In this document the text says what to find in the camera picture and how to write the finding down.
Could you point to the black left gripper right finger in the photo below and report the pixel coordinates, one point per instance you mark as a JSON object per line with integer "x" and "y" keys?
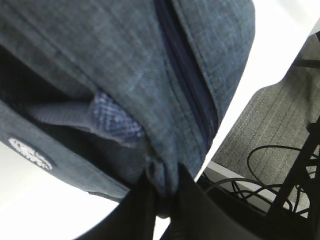
{"x": 193, "y": 216}

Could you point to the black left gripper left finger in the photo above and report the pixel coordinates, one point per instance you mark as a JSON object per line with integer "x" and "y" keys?
{"x": 133, "y": 219}

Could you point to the dark navy fabric lunch bag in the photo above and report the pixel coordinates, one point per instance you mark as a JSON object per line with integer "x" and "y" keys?
{"x": 100, "y": 92}

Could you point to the grey carpet floor mat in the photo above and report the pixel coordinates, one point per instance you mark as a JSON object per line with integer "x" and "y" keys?
{"x": 275, "y": 116}

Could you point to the black metal table frame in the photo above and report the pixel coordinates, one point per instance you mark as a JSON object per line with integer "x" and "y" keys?
{"x": 304, "y": 176}

